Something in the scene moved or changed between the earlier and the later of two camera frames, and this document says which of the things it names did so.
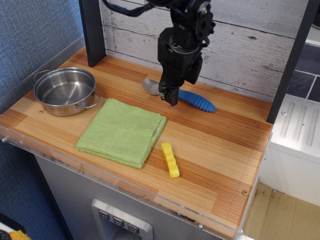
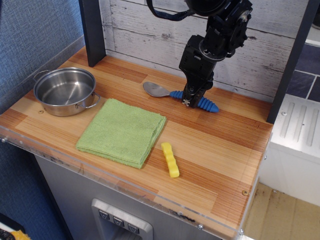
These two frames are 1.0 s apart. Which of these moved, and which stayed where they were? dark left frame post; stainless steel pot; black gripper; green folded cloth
Moved: black gripper
Stayed: stainless steel pot; dark left frame post; green folded cloth
